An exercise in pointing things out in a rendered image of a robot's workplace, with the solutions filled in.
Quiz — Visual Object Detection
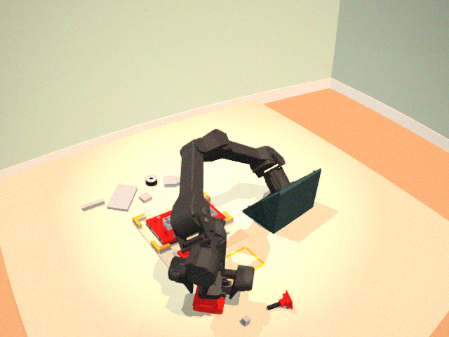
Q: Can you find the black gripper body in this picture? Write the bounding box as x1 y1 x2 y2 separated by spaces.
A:
168 254 255 291

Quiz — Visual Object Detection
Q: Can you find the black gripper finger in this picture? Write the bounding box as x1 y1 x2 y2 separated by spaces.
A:
176 277 194 294
229 280 244 299

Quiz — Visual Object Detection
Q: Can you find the small black tyre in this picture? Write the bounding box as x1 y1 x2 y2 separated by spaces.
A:
145 175 158 186

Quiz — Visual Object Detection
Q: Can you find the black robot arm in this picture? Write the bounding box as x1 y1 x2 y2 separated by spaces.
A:
170 128 294 300

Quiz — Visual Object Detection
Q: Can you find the pale pink flat rectangular slab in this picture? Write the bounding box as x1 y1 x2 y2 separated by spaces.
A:
107 185 138 212

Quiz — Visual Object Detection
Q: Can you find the small pale pink block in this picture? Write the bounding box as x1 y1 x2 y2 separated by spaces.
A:
139 192 152 203

